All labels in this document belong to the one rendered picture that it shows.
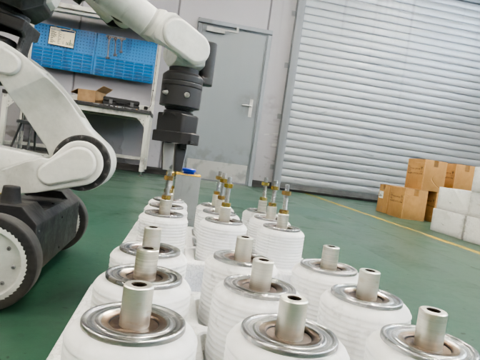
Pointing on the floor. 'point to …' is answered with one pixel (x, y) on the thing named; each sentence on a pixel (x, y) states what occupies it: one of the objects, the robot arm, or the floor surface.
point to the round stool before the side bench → (28, 136)
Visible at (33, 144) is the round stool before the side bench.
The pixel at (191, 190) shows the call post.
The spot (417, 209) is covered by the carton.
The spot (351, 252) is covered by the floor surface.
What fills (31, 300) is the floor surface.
